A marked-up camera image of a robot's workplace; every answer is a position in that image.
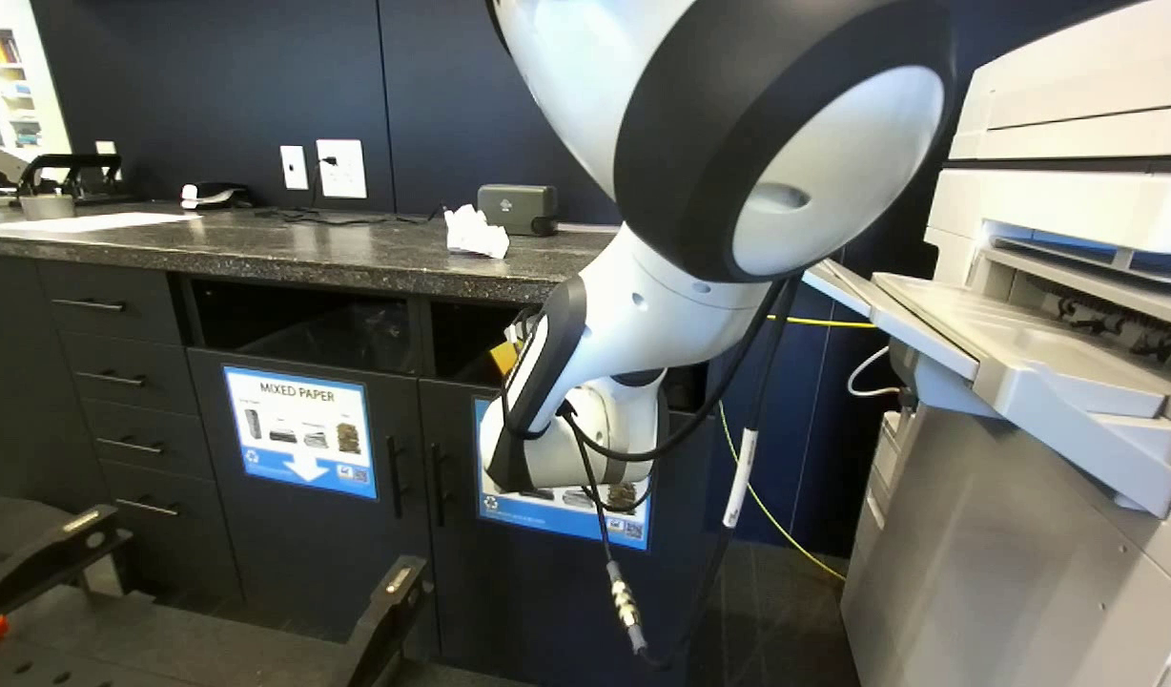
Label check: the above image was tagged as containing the crumpled white paper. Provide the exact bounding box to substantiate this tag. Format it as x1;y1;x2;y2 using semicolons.
440;199;516;261

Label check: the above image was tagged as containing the black bin liner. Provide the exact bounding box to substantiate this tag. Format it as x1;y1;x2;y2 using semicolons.
241;301;417;379

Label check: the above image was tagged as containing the black bin door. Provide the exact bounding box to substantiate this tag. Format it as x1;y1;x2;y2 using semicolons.
417;375;729;687
183;348;440;642

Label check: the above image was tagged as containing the black counter cabinet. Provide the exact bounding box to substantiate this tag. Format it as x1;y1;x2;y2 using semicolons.
0;199;738;687

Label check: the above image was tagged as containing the small grey box device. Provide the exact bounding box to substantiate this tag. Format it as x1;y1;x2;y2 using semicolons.
474;179;559;241

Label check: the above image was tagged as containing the blue mixed paper label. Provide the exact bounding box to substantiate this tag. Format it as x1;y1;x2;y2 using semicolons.
469;396;657;554
222;362;380;503

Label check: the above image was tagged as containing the white cylindrical tube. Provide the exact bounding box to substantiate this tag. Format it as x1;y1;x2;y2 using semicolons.
718;423;762;532

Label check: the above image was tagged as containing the large white office printer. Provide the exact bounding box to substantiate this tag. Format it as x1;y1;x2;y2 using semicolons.
801;0;1171;687

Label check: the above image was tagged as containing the black cabinet drawer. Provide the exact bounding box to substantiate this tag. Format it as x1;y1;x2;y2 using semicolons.
49;331;195;420
28;260;185;351
75;401;211;485
96;466;241;601

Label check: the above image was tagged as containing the black desktop device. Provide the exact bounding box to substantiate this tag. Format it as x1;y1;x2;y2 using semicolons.
12;143;132;209

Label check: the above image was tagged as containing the white bookshelf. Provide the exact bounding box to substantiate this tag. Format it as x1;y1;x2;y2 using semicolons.
0;0;75;199

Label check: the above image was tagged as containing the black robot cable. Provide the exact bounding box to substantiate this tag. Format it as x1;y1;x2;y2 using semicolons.
555;278;794;658

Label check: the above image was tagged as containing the yellow cable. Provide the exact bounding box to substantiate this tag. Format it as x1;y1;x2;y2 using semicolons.
713;310;879;592

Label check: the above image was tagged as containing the thin white cable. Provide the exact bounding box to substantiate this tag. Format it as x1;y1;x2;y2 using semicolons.
841;338;902;403

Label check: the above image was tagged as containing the white double wall outlet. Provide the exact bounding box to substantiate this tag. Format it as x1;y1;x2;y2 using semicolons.
311;134;372;204

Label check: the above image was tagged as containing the small white wall plate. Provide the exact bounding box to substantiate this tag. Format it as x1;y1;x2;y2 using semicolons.
274;141;311;195

